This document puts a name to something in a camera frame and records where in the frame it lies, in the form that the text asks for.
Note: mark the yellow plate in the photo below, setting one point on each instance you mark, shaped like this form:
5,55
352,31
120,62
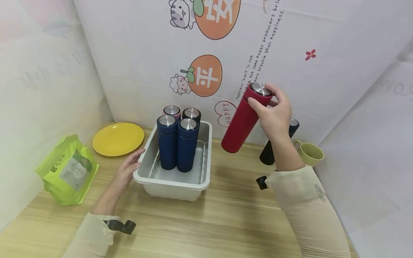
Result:
118,139

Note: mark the grey plastic bin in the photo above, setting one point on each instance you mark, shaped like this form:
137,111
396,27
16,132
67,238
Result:
176,181

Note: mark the person's left hand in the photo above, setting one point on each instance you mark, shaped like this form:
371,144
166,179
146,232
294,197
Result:
124,173

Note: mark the green foil bag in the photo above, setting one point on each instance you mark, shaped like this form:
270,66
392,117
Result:
67,170

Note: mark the red thermos bottle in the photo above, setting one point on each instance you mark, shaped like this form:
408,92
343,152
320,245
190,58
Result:
240,123

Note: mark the person's left forearm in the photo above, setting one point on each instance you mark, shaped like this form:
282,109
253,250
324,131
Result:
96,225

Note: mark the person's left thumb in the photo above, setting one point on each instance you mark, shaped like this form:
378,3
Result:
136,154

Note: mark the pink thermos bottle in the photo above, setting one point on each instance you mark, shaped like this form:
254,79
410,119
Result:
172,110

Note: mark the person's left index finger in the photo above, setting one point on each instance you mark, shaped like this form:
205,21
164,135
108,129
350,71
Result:
135,167

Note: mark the person's right index finger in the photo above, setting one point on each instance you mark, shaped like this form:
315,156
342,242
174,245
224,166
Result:
276,90

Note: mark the black wrist band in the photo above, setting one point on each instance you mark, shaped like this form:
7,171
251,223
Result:
122,226
261,182

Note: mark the person's right hand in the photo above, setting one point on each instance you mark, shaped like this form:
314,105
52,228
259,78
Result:
277,118

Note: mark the black thermos bottle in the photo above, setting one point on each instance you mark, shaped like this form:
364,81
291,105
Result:
267,154
192,114

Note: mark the person's right fingers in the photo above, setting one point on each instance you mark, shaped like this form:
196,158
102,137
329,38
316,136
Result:
273,103

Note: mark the person's right forearm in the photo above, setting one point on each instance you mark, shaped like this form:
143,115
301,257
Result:
306,204

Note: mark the navy blue thermos bottle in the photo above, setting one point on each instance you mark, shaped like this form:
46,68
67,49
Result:
167,147
187,148

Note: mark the person's right thumb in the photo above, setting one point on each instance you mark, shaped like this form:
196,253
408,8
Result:
256,104

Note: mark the green mug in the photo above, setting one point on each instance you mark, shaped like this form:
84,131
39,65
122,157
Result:
310,154

